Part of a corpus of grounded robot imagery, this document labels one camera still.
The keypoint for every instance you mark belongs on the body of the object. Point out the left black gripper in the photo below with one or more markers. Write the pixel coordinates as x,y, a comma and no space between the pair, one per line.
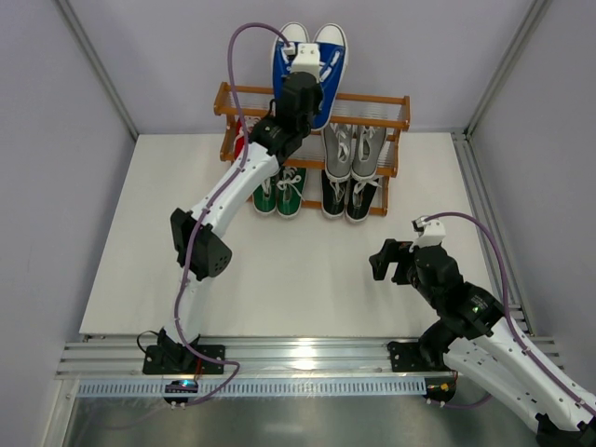
302,82

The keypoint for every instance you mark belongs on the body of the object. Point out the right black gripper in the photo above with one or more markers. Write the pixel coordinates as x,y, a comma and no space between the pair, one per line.
400,263

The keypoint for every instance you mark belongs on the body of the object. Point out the blue sneaker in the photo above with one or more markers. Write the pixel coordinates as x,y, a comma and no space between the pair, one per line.
295,33
333,61

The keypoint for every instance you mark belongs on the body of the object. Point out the grey sneaker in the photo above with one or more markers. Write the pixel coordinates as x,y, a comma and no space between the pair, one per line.
337,142
369,145

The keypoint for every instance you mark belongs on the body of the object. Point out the black sneaker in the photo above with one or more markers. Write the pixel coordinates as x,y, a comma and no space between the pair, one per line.
333,197
361,195

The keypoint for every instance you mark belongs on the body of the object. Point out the red sneaker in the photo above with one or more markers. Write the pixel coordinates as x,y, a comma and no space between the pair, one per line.
241,134

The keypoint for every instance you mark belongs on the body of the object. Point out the green sneaker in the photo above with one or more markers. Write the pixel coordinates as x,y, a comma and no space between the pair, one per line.
265,196
290,185

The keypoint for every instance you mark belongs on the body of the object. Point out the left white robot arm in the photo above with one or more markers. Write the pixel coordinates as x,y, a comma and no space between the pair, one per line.
198,233

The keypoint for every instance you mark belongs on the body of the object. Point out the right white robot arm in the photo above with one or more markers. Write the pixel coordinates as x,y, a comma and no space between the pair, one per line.
472,337

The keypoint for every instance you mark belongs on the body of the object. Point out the wooden shoe shelf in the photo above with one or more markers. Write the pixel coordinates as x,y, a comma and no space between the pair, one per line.
390,113

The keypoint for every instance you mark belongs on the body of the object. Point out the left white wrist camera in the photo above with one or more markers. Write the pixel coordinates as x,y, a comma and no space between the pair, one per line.
303,58

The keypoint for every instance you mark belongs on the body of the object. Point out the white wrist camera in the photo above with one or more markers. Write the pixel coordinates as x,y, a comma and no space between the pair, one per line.
303,58
431,232

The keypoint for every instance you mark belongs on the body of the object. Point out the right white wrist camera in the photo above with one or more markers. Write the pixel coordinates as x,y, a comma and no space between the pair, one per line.
431,232

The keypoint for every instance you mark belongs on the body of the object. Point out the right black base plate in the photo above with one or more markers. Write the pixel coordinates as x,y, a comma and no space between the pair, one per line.
406,357

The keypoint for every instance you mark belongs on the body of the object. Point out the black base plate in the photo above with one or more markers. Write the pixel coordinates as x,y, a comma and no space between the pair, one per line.
167,361
406,357

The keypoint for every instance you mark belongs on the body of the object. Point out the aluminium right side rail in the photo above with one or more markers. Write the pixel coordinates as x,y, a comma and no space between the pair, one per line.
483,209

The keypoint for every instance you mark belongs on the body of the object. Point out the aluminium rail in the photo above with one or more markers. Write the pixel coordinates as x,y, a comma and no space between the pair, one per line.
483,209
120,355

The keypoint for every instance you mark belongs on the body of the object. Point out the aluminium front rail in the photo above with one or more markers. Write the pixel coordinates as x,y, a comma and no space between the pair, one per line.
120,355

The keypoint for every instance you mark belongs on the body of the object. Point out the slotted grey cable duct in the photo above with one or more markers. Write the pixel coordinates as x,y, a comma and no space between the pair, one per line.
270,387

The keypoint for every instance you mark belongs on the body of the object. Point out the right aluminium corner post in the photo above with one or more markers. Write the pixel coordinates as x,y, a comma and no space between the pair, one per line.
518,43

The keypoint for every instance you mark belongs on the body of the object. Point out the aluminium corner post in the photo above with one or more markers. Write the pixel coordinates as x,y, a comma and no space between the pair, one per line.
518,43
80,36

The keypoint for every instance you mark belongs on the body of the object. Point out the left aluminium corner post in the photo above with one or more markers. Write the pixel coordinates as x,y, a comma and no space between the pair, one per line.
80,36

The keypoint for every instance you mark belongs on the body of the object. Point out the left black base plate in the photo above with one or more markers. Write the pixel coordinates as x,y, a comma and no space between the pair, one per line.
167,361

